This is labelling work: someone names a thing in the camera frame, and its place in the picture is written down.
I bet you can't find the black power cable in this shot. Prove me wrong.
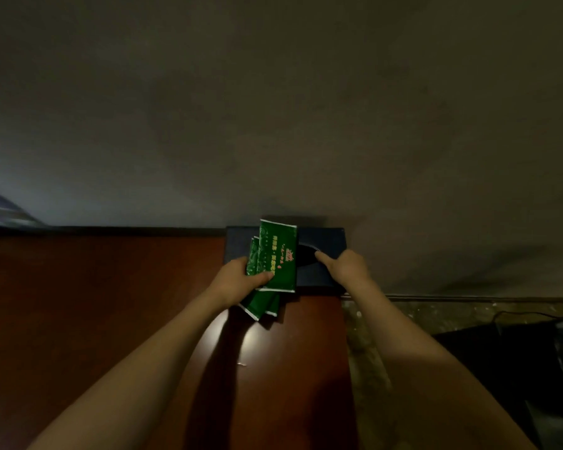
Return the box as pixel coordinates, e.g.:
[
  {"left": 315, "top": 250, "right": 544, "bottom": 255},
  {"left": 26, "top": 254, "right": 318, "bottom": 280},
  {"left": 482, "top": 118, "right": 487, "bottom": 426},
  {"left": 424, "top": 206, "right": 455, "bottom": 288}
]
[{"left": 492, "top": 309, "right": 563, "bottom": 326}]

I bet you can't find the person's left forearm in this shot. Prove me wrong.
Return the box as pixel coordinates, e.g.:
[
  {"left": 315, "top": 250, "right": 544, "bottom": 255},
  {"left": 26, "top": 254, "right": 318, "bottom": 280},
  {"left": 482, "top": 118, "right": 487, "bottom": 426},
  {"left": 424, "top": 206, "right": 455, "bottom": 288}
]
[{"left": 28, "top": 295, "right": 240, "bottom": 450}]

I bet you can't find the black low cabinet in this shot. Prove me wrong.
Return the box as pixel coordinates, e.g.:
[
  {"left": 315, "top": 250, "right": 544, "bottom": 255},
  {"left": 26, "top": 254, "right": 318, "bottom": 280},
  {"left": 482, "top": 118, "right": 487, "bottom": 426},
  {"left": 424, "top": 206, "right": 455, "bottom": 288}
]
[{"left": 436, "top": 323, "right": 563, "bottom": 450}]

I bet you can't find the person's right forearm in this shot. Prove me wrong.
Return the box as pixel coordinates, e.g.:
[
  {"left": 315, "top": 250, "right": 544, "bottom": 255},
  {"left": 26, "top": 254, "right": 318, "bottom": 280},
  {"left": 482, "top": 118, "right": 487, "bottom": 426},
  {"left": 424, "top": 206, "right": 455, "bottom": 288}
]
[{"left": 342, "top": 281, "right": 536, "bottom": 450}]

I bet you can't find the reddish wooden desk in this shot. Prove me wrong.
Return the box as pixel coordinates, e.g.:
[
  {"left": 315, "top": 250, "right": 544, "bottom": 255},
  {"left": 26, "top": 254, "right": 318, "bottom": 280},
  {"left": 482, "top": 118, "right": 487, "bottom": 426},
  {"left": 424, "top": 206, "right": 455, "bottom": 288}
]
[{"left": 0, "top": 231, "right": 360, "bottom": 450}]

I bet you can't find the black tissue box green label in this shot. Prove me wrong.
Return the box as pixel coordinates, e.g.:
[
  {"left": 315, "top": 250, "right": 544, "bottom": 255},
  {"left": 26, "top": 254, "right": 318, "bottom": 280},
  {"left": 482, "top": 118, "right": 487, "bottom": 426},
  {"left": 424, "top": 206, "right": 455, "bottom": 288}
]
[{"left": 224, "top": 226, "right": 348, "bottom": 296}]

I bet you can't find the person's left hand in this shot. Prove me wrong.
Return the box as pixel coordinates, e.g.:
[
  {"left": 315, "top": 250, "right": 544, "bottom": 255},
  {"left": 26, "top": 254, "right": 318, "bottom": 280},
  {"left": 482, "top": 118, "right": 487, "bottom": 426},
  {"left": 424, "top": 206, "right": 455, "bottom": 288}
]
[{"left": 206, "top": 257, "right": 275, "bottom": 310}]

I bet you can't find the person's right hand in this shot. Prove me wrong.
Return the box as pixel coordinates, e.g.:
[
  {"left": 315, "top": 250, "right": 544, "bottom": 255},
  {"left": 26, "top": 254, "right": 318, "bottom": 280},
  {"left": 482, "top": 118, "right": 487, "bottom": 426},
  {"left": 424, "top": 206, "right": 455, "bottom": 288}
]
[{"left": 314, "top": 248, "right": 375, "bottom": 291}]

